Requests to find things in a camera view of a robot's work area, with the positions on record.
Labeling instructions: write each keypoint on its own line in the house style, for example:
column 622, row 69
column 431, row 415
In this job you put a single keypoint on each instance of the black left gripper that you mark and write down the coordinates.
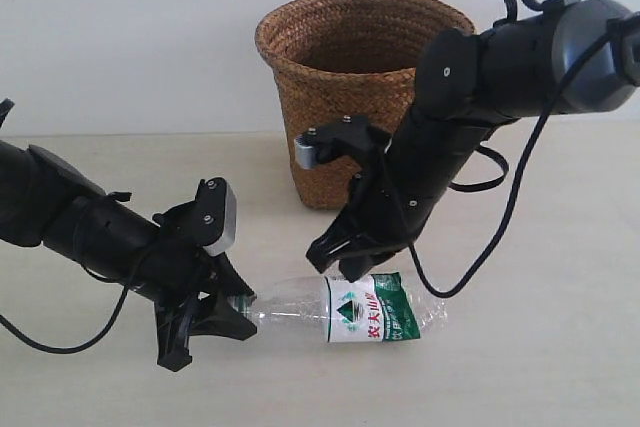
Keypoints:
column 181, row 276

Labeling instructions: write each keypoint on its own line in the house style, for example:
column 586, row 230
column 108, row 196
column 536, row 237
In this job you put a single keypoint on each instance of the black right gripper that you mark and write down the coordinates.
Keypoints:
column 386, row 211

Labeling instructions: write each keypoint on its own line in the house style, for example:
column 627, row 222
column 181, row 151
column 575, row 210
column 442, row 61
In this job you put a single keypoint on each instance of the clear plastic water bottle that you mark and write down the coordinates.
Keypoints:
column 311, row 311

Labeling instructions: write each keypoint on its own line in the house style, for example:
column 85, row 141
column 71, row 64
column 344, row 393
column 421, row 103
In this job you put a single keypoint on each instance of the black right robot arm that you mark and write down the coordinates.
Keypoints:
column 576, row 57

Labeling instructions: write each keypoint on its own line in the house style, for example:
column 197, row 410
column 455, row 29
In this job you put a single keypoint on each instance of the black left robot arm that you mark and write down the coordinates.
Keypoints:
column 47, row 202

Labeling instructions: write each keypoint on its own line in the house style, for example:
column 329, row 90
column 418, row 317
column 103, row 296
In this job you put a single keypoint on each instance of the woven brown wicker basket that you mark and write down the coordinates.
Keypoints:
column 335, row 58

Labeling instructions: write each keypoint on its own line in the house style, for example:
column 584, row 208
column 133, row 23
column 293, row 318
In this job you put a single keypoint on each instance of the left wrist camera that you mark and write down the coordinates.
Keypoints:
column 215, row 216

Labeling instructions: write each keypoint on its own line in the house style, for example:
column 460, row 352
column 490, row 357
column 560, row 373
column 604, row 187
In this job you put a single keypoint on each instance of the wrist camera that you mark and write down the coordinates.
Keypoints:
column 354, row 136
column 215, row 216

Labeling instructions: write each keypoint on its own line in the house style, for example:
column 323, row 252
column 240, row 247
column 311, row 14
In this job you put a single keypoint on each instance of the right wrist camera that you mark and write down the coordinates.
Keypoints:
column 354, row 136

